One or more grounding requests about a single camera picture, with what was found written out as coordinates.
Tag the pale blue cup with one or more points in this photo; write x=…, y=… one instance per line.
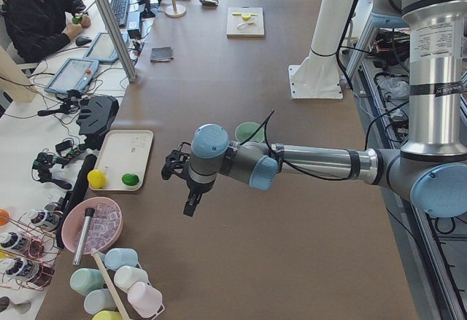
x=99, y=300

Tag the computer mouse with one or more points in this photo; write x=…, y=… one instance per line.
x=82, y=40

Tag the grey folded cloth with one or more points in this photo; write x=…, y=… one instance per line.
x=161, y=54

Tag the yellow plastic knife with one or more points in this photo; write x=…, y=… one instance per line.
x=241, y=13

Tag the blue teach pendant near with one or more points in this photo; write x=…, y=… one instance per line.
x=75, y=74

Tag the copper wire bottle rack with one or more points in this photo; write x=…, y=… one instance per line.
x=28, y=254

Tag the green lime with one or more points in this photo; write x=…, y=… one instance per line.
x=130, y=179

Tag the green cup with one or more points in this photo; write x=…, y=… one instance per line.
x=86, y=280

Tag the light blue cup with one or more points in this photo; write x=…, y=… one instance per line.
x=117, y=257

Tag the bamboo cutting board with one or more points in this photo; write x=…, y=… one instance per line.
x=252, y=31

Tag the white cup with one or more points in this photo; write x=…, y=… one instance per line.
x=126, y=276

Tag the aluminium frame post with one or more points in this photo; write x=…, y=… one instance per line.
x=113, y=30

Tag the yellow cup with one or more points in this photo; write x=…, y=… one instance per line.
x=107, y=315

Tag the pink bowl with ice cubes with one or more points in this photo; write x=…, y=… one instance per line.
x=105, y=227

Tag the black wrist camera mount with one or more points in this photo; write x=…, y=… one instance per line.
x=176, y=163

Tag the blue teach pendant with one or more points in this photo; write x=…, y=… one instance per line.
x=75, y=74
x=102, y=49

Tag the black keyboard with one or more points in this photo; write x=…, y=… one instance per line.
x=120, y=10

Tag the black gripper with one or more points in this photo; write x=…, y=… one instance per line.
x=196, y=186

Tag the wooden stand round base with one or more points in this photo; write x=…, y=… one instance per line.
x=175, y=10

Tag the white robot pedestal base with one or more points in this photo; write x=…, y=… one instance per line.
x=318, y=74

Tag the yellow lemon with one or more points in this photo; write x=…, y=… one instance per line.
x=96, y=179

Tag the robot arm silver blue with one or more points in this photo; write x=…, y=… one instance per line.
x=429, y=170

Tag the pink cup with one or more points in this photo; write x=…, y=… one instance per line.
x=145, y=299

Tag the silver black cylinder tool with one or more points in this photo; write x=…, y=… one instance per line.
x=89, y=212

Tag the light green bowl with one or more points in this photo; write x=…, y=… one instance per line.
x=249, y=131

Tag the cream tray with bear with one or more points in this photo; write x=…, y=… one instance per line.
x=124, y=151

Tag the white ceramic spoon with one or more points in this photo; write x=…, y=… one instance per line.
x=244, y=24

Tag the seated person black jacket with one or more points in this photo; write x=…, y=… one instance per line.
x=39, y=28

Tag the blue teach pendant far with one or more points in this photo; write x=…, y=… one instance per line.
x=102, y=49

